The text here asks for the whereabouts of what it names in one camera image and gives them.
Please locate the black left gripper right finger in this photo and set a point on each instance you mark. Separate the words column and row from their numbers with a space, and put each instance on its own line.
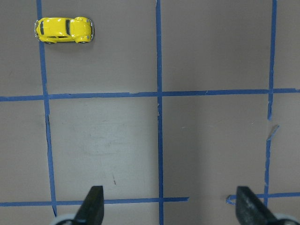
column 249, row 210

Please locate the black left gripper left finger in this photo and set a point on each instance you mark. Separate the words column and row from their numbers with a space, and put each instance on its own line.
column 91, row 212

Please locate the yellow toy beetle car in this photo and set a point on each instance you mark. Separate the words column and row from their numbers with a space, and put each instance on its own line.
column 51, row 30

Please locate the brown paper table cover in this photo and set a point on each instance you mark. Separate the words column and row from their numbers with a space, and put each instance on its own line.
column 171, row 106

